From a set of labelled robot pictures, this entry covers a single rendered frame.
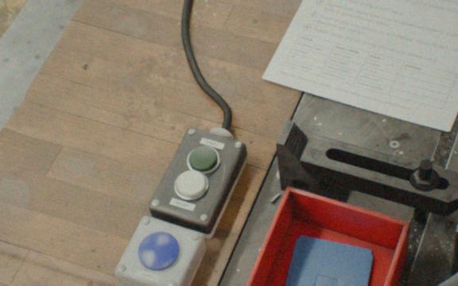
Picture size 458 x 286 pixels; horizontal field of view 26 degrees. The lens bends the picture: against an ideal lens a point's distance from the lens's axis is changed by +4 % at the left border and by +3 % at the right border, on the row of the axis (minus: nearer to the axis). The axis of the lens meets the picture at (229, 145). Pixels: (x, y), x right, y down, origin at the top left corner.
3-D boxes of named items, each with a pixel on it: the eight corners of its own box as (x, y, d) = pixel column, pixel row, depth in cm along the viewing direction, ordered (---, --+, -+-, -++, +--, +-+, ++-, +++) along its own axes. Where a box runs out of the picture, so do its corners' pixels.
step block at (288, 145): (281, 190, 101) (275, 142, 94) (290, 167, 103) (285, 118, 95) (340, 207, 99) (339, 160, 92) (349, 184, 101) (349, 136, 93)
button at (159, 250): (133, 269, 96) (130, 260, 94) (151, 234, 98) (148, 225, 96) (171, 281, 95) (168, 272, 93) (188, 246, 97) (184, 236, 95)
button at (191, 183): (174, 199, 100) (172, 189, 98) (186, 176, 101) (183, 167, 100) (200, 207, 99) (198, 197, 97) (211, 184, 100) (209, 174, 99)
